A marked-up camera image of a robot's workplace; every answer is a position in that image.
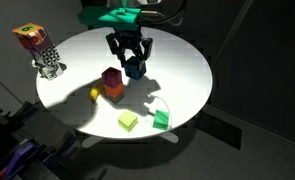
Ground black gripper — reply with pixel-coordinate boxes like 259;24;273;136
105;24;154;70

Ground blue block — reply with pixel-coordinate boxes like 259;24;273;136
123;55;148;81

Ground dark red block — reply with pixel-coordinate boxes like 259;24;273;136
101;66;123;88

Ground orange block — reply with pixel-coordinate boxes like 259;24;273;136
104;81;125;99

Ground lime yellow-green block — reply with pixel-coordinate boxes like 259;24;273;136
117;110;139;133

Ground green block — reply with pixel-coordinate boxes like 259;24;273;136
152;109;171;131

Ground yellow banana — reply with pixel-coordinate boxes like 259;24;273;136
89;82;107;103

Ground white cube with black marks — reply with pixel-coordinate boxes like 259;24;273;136
36;61;68;82

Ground black white patterned cube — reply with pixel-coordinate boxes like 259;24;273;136
31;43;61;70

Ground orange cube with number six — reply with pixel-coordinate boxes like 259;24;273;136
12;22;51;53

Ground black purple equipment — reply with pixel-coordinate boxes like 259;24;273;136
0;99;106;180

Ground purple clamp with orange tip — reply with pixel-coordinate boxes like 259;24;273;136
0;138;41;180

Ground teal camera mount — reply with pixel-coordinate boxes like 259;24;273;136
77;7;143;28

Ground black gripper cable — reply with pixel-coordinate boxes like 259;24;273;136
139;0;189;26

